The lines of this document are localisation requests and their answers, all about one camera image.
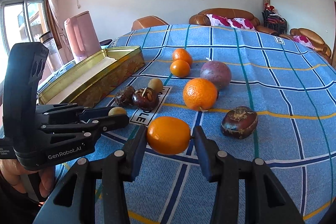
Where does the tan longan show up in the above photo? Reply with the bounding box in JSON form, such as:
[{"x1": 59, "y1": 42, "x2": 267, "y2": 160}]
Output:
[
  {"x1": 147, "y1": 78, "x2": 163, "y2": 93},
  {"x1": 108, "y1": 107, "x2": 127, "y2": 116}
]

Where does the dark brown fruit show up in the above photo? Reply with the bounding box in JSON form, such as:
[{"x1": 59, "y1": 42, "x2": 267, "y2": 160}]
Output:
[
  {"x1": 132, "y1": 88, "x2": 159, "y2": 111},
  {"x1": 114, "y1": 86, "x2": 135, "y2": 107},
  {"x1": 220, "y1": 106, "x2": 258, "y2": 139}
]

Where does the large orange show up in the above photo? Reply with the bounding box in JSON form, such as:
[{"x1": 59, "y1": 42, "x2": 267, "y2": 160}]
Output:
[{"x1": 183, "y1": 78, "x2": 218, "y2": 111}]

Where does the person's left hand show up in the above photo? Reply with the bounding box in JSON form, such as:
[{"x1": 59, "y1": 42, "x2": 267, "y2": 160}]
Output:
[{"x1": 1, "y1": 159, "x2": 55, "y2": 197}]

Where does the gold metal tin tray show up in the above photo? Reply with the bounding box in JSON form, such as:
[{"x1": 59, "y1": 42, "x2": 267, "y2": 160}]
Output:
[{"x1": 38, "y1": 46, "x2": 145, "y2": 107}]

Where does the clear glass bottle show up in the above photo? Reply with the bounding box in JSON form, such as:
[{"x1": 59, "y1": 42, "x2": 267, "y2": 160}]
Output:
[{"x1": 39, "y1": 31, "x2": 63, "y2": 73}]

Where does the pink electric kettle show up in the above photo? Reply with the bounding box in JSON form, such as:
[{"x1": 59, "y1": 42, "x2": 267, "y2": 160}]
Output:
[{"x1": 64, "y1": 11, "x2": 101, "y2": 64}]

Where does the blue plaid tablecloth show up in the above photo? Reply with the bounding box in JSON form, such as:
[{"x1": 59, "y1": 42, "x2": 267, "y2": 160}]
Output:
[{"x1": 0, "y1": 23, "x2": 336, "y2": 224}]

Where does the purple passion fruit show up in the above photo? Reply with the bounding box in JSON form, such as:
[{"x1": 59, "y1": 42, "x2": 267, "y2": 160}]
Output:
[{"x1": 200, "y1": 60, "x2": 232, "y2": 90}]

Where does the brown leather chair left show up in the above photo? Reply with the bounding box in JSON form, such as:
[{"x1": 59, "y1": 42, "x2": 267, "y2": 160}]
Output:
[{"x1": 131, "y1": 15, "x2": 168, "y2": 31}]

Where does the pink floral armchair pillow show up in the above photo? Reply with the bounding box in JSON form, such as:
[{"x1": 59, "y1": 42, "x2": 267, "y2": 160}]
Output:
[{"x1": 293, "y1": 35, "x2": 315, "y2": 50}]

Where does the brown leather armchair right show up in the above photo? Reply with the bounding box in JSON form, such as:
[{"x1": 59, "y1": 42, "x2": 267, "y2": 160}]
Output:
[{"x1": 280, "y1": 28, "x2": 332, "y2": 64}]

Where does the brown leather long sofa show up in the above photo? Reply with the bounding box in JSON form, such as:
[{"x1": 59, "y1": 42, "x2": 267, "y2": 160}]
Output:
[{"x1": 189, "y1": 8, "x2": 278, "y2": 36}]

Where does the pink floral pillow right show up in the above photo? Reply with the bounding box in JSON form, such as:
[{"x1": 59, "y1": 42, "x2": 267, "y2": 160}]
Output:
[{"x1": 227, "y1": 18, "x2": 255, "y2": 31}]

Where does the dark shelf with items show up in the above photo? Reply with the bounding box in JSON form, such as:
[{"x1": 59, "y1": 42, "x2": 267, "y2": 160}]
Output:
[{"x1": 262, "y1": 0, "x2": 288, "y2": 35}]

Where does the pink floral pillow left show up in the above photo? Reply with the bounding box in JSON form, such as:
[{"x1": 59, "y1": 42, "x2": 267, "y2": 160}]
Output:
[{"x1": 206, "y1": 14, "x2": 235, "y2": 28}]

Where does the window with frame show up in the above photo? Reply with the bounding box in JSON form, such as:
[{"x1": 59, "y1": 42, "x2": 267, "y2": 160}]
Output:
[{"x1": 1, "y1": 0, "x2": 62, "y2": 80}]

